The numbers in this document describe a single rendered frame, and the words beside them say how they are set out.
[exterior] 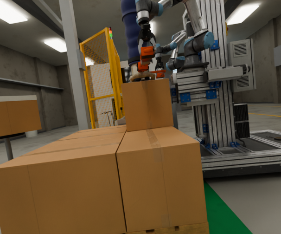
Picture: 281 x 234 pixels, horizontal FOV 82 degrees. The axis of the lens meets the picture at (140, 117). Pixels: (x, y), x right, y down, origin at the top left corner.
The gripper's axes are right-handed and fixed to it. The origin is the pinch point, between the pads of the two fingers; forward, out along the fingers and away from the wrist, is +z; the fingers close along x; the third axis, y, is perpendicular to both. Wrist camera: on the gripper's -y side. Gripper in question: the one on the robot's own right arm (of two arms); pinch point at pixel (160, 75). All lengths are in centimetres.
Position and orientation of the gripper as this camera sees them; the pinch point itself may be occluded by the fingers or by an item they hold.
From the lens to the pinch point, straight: 200.3
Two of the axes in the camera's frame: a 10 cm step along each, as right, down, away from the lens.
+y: 0.7, 0.6, -10.0
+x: 9.9, -1.3, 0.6
